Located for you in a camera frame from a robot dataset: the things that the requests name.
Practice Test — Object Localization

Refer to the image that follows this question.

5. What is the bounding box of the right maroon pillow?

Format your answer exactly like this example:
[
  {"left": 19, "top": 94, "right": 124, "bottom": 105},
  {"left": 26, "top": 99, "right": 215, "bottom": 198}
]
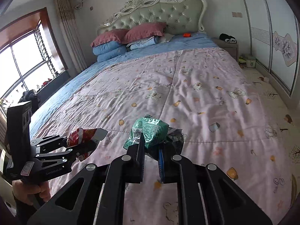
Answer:
[{"left": 122, "top": 22, "right": 167, "bottom": 44}]

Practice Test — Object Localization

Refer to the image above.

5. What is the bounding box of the cartoon play mat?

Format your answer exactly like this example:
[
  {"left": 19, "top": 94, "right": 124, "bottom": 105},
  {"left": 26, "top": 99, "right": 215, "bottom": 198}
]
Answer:
[{"left": 243, "top": 67, "right": 299, "bottom": 196}]

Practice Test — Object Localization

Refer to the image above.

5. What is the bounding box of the green white storage box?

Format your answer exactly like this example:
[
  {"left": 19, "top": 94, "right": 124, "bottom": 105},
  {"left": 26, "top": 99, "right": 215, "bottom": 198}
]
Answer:
[{"left": 238, "top": 54, "right": 256, "bottom": 68}]

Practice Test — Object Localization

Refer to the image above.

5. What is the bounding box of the white sliding wardrobe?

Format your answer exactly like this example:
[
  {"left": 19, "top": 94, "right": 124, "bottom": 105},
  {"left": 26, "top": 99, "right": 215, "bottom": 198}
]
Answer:
[{"left": 244, "top": 0, "right": 299, "bottom": 95}]

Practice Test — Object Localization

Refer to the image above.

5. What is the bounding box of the yellow trash bin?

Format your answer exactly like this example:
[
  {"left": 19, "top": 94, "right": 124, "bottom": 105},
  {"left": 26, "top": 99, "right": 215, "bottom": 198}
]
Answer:
[{"left": 290, "top": 174, "right": 297, "bottom": 207}]

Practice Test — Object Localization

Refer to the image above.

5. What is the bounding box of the person's left hand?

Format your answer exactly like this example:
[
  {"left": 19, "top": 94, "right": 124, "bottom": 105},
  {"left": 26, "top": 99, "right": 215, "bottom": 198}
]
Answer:
[{"left": 12, "top": 180, "right": 51, "bottom": 206}]

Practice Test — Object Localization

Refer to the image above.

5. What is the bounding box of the left maroon pillow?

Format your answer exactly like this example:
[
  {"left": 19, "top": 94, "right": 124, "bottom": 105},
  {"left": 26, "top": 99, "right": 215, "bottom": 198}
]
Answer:
[{"left": 91, "top": 29, "right": 129, "bottom": 48}]

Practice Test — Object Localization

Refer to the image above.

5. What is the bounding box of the folded blue duvet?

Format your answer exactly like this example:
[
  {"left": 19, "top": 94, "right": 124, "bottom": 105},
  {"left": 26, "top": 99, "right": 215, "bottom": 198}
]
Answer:
[{"left": 93, "top": 36, "right": 161, "bottom": 62}]

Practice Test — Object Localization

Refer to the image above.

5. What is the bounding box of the pink patterned quilt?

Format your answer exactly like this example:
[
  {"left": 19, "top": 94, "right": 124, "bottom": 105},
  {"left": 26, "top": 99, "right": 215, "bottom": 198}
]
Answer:
[{"left": 34, "top": 46, "right": 293, "bottom": 225}]

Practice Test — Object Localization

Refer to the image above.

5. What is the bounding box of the beige curtain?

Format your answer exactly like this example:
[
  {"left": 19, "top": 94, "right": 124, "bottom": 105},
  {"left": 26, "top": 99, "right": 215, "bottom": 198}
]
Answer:
[{"left": 54, "top": 0, "right": 87, "bottom": 73}]

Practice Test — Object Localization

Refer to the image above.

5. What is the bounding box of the maroon pillow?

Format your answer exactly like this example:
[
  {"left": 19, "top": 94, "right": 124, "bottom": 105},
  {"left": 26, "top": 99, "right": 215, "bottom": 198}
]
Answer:
[
  {"left": 122, "top": 22, "right": 167, "bottom": 44},
  {"left": 91, "top": 29, "right": 129, "bottom": 48}
]

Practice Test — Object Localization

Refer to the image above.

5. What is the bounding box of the small orange object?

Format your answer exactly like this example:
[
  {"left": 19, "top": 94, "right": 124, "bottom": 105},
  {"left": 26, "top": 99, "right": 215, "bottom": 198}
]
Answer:
[{"left": 183, "top": 33, "right": 192, "bottom": 38}]

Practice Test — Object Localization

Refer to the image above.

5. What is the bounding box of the grey bedside table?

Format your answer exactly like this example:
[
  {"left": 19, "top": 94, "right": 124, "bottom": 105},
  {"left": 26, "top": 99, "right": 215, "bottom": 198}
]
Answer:
[{"left": 211, "top": 38, "right": 239, "bottom": 61}]

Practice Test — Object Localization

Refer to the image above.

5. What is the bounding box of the green snack bag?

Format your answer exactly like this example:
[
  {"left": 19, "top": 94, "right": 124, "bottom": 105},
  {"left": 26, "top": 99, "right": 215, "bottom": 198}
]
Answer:
[{"left": 123, "top": 115, "right": 169, "bottom": 150}]

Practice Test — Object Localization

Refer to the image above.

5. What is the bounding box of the black item on nightstand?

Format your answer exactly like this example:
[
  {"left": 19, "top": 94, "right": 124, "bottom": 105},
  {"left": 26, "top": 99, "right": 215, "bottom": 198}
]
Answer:
[{"left": 219, "top": 33, "right": 237, "bottom": 44}]

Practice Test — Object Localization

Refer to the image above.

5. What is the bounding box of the bed with tufted headboard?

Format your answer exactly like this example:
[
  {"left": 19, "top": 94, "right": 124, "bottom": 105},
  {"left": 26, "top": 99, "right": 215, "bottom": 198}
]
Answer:
[{"left": 29, "top": 0, "right": 293, "bottom": 225}]

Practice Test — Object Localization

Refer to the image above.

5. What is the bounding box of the red snack wrapper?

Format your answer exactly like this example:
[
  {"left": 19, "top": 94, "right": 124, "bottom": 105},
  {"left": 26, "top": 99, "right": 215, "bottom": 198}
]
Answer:
[{"left": 67, "top": 127, "right": 108, "bottom": 161}]

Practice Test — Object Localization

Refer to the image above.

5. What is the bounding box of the window with brown frame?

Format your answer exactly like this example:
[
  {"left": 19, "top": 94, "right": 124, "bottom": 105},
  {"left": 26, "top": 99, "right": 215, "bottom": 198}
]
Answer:
[{"left": 1, "top": 8, "right": 70, "bottom": 110}]

